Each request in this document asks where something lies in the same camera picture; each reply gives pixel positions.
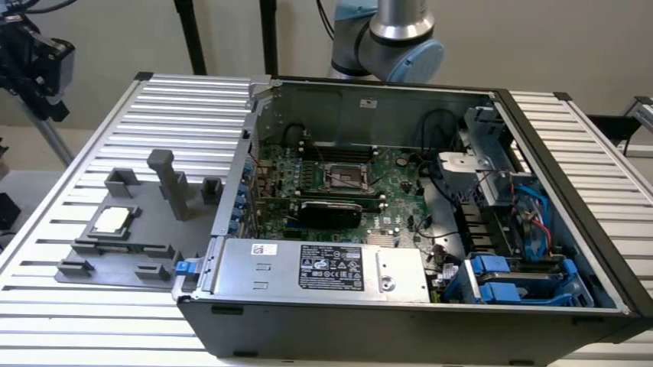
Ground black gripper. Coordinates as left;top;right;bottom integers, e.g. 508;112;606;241
0;15;77;123

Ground silver square CPU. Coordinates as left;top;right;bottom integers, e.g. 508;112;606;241
94;207;136;233

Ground silver metal pole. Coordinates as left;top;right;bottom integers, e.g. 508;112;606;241
24;109;73;166

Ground black stand pole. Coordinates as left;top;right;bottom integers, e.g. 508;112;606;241
257;0;280;76
172;0;208;76

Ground black box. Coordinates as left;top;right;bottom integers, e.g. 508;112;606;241
0;192;22;231

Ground grey parts rack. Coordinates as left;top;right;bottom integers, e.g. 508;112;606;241
53;149;227;292

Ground green RAM stick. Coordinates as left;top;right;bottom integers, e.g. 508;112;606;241
93;244;149;255

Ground blue case latch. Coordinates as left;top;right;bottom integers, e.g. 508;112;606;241
173;258;201;277

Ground black RAM slots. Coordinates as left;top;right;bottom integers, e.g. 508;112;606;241
299;146;377;161

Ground black graphics card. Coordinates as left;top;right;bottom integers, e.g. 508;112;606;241
296;200;365;231

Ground silver power supply unit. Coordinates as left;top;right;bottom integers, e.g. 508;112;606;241
201;238;430;305

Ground green motherboard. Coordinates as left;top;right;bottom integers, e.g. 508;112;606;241
252;143;463;249

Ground silver metal drive cage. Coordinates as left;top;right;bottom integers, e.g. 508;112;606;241
436;106;532;208

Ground black open PC case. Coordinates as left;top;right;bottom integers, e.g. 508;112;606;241
170;74;653;359

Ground blue disk bay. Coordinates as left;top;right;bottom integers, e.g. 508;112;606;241
442;251;596;307

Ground thick black cable loop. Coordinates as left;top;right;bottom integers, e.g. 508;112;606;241
283;122;308;151

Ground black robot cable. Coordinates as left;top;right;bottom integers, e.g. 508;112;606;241
313;0;339;40

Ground CPU socket metal frame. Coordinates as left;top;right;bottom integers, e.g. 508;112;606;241
317;161;377;193

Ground thin black cable loop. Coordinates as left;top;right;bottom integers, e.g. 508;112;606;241
417;108;460;151

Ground red wire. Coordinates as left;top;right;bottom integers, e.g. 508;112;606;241
527;212;555;258

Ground aluminium profile rail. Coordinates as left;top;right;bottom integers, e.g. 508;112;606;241
618;95;653;135

